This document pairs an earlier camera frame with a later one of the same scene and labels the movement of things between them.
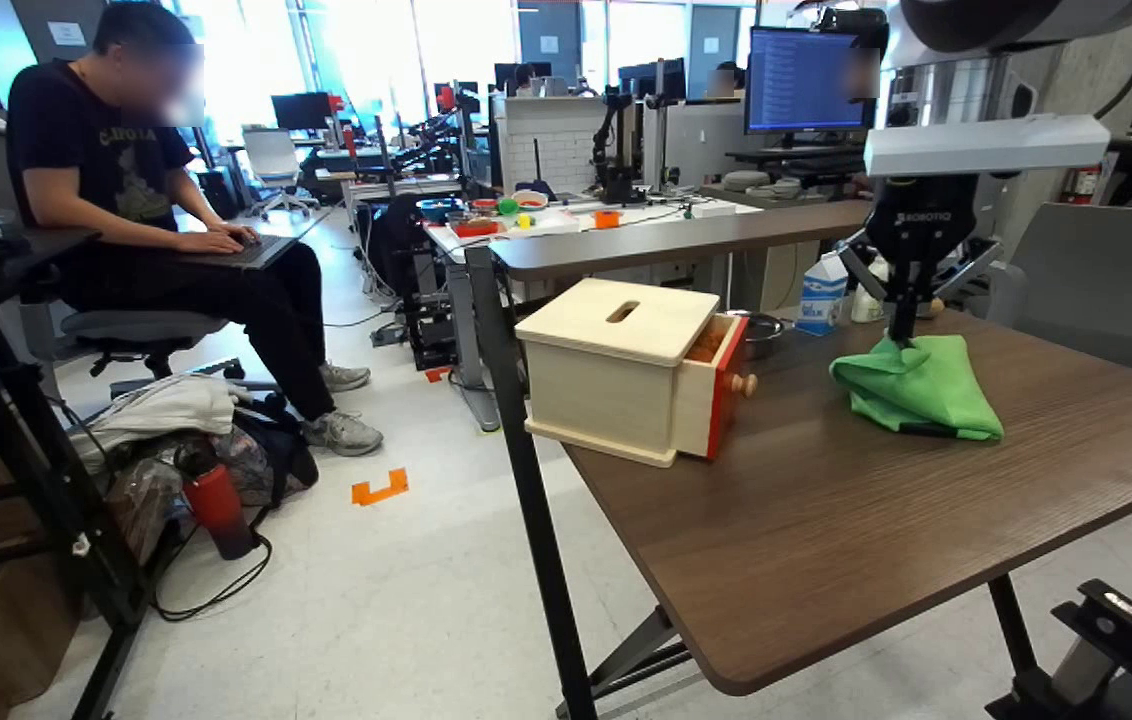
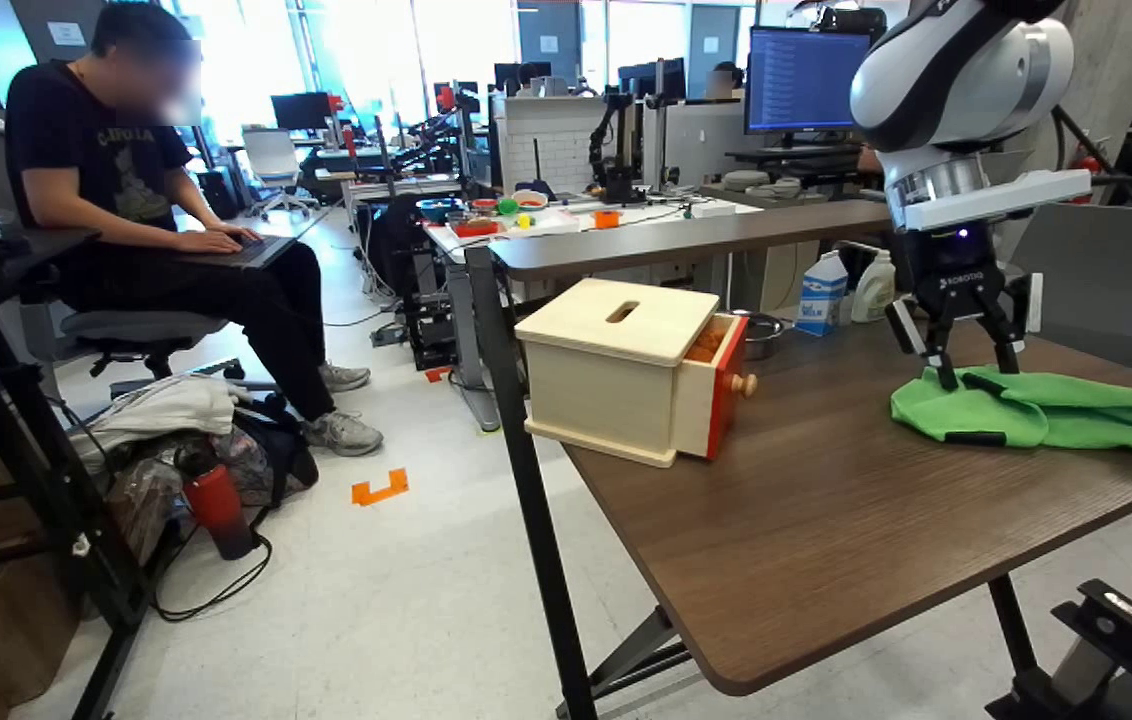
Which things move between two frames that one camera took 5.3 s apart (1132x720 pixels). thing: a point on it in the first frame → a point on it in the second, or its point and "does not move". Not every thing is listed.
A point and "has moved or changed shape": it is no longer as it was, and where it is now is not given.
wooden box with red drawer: [629, 368] does not move
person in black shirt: [109, 209] does not move
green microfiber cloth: [930, 387] has moved or changed shape
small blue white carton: [821, 295] does not move
